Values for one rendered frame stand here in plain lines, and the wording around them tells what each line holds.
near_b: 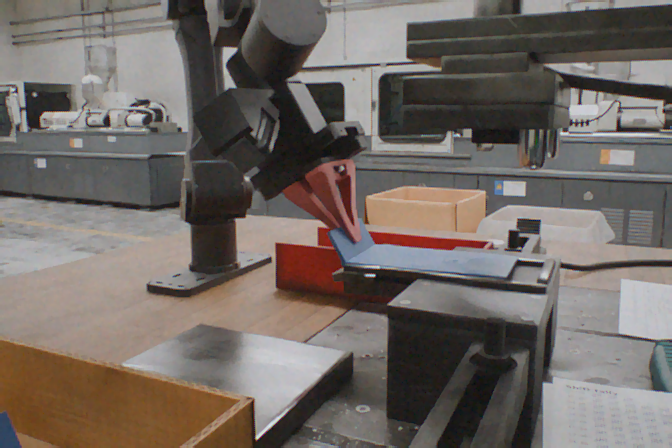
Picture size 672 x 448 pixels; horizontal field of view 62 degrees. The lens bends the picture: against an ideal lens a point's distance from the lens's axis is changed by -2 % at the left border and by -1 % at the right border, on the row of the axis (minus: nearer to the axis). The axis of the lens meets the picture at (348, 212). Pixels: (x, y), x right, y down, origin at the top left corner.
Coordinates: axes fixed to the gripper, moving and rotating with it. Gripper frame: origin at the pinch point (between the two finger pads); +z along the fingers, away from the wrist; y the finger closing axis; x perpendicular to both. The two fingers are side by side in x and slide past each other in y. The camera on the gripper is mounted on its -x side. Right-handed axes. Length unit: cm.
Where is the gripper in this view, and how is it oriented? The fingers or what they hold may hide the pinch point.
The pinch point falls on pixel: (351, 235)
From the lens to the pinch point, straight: 52.1
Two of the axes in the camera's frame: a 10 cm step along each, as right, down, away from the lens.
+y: 7.8, -4.5, -4.3
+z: 4.8, 8.8, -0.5
